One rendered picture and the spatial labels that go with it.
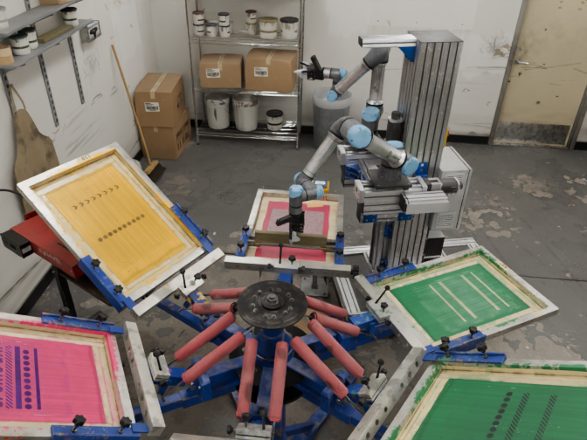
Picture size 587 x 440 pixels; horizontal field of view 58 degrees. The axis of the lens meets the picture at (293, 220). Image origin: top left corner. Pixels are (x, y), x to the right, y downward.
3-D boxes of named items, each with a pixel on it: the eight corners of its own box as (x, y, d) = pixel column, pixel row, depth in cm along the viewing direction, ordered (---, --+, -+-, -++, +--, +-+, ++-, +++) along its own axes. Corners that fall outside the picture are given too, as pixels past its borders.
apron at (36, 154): (61, 196, 435) (27, 69, 377) (69, 196, 435) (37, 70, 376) (27, 234, 391) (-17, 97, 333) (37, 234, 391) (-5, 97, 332)
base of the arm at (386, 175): (397, 169, 332) (399, 155, 327) (404, 182, 320) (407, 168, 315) (373, 171, 330) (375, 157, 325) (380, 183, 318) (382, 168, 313)
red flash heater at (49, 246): (10, 241, 307) (4, 223, 301) (79, 206, 338) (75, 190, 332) (76, 282, 278) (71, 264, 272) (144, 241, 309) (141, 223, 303)
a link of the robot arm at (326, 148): (337, 106, 289) (287, 179, 301) (348, 113, 281) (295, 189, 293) (352, 115, 297) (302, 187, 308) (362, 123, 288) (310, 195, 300)
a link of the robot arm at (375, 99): (362, 123, 366) (369, 42, 336) (366, 114, 378) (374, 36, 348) (379, 125, 363) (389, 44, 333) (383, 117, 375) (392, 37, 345)
